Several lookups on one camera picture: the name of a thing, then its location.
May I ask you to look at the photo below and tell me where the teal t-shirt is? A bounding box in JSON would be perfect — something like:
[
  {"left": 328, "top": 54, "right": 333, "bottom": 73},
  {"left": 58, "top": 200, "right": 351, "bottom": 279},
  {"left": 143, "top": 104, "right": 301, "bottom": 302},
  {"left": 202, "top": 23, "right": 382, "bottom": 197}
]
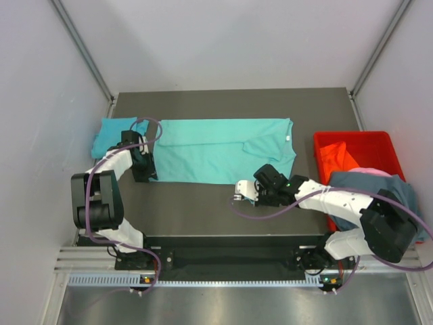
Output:
[{"left": 153, "top": 118, "right": 296, "bottom": 185}]

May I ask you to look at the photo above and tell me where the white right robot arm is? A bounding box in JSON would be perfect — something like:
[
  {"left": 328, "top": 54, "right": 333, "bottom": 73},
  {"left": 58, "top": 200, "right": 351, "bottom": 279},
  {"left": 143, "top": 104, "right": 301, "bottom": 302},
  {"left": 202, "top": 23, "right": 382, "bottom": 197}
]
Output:
[{"left": 247, "top": 164, "right": 417, "bottom": 268}]

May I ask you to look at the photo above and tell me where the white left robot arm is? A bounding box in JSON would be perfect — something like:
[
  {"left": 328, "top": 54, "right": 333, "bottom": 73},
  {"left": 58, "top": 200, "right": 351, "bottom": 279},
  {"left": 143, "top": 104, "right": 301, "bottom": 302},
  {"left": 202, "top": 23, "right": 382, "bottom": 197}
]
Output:
[{"left": 70, "top": 130, "right": 158, "bottom": 269}]

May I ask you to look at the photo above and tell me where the folded blue t-shirt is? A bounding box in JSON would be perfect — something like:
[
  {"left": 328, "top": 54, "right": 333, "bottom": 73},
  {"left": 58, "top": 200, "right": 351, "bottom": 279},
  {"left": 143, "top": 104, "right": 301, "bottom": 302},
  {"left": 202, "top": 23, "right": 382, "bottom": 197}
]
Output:
[{"left": 91, "top": 117, "right": 149, "bottom": 159}]

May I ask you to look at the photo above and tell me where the orange t-shirt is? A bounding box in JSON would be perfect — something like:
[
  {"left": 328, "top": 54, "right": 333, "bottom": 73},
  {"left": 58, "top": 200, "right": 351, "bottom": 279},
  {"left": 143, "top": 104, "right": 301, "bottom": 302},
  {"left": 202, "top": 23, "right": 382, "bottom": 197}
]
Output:
[{"left": 319, "top": 142, "right": 360, "bottom": 183}]

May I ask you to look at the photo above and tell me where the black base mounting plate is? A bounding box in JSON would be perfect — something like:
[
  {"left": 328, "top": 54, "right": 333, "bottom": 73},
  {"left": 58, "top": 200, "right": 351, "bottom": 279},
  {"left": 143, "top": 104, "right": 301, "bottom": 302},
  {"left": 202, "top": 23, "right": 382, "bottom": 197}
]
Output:
[{"left": 114, "top": 235, "right": 358, "bottom": 282}]

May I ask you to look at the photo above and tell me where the grey-blue t-shirt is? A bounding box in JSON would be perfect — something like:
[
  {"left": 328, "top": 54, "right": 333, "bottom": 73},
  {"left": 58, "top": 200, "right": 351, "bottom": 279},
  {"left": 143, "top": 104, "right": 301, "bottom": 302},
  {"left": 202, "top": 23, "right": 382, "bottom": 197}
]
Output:
[{"left": 326, "top": 171, "right": 429, "bottom": 243}]

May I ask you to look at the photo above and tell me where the pink t-shirt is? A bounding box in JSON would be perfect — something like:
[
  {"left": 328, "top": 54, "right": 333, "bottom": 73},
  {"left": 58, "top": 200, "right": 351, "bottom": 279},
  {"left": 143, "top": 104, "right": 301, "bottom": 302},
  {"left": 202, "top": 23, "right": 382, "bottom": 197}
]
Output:
[{"left": 350, "top": 167, "right": 391, "bottom": 177}]

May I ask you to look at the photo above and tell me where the red plastic bin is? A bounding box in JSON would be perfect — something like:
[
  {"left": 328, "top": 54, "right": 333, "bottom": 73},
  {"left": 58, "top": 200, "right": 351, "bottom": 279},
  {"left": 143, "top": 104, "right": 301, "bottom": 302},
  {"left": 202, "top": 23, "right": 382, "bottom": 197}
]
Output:
[{"left": 313, "top": 131, "right": 426, "bottom": 244}]

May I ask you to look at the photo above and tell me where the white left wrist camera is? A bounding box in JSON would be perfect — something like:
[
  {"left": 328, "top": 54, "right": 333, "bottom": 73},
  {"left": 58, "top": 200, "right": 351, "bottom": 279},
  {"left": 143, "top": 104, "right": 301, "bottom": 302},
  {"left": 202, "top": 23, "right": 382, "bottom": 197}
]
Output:
[{"left": 139, "top": 135, "right": 151, "bottom": 156}]

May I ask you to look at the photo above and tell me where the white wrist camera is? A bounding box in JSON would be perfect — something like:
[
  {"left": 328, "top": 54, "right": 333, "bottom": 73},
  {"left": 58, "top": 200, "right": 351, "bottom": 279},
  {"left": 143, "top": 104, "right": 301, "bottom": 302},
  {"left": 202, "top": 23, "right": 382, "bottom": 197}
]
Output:
[
  {"left": 233, "top": 180, "right": 259, "bottom": 204},
  {"left": 139, "top": 135, "right": 151, "bottom": 156}
]

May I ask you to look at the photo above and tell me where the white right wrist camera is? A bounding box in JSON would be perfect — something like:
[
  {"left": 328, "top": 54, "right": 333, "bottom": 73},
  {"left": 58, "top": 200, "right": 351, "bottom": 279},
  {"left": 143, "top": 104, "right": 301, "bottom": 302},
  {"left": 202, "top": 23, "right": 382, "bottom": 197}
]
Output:
[{"left": 233, "top": 180, "right": 259, "bottom": 204}]

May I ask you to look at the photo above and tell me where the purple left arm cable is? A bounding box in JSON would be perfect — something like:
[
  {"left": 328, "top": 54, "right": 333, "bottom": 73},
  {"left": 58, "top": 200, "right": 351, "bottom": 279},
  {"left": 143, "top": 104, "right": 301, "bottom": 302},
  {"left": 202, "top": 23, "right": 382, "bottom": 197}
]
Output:
[{"left": 67, "top": 116, "right": 164, "bottom": 305}]

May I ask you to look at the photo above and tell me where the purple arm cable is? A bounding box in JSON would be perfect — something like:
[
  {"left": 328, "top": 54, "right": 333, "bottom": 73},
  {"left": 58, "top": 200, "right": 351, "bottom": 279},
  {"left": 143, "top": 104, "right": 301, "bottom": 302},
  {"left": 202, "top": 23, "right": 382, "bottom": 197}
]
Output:
[
  {"left": 229, "top": 188, "right": 433, "bottom": 293},
  {"left": 67, "top": 116, "right": 164, "bottom": 305}
]

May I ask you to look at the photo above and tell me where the grey slotted cable duct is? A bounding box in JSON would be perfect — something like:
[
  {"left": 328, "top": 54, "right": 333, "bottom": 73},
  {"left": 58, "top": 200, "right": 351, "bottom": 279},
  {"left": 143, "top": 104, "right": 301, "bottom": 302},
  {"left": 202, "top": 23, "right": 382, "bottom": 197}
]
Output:
[{"left": 68, "top": 274, "right": 338, "bottom": 288}]

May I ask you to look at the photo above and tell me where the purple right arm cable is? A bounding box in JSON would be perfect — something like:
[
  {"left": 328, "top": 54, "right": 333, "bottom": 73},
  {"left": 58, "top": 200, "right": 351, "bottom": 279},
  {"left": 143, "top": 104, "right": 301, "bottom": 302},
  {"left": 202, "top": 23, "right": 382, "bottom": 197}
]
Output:
[{"left": 229, "top": 188, "right": 433, "bottom": 293}]

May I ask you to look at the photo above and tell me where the grey aluminium corner post left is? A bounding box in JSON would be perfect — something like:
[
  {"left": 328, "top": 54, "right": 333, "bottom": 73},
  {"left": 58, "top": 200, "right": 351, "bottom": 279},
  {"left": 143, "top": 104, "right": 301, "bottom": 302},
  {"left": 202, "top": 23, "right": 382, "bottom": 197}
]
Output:
[{"left": 49, "top": 0, "right": 115, "bottom": 104}]

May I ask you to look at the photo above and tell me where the grey aluminium corner post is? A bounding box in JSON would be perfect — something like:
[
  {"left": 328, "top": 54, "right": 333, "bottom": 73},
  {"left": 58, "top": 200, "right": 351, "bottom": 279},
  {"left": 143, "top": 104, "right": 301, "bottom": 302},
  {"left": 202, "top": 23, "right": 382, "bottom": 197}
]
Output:
[
  {"left": 49, "top": 0, "right": 115, "bottom": 104},
  {"left": 348, "top": 0, "right": 413, "bottom": 101}
]

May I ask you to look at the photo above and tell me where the grey aluminium corner post right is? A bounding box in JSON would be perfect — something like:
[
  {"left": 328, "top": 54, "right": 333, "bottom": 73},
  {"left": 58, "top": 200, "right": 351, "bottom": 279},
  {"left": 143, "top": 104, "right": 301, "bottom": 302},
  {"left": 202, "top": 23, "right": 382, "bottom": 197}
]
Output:
[{"left": 348, "top": 0, "right": 413, "bottom": 101}]

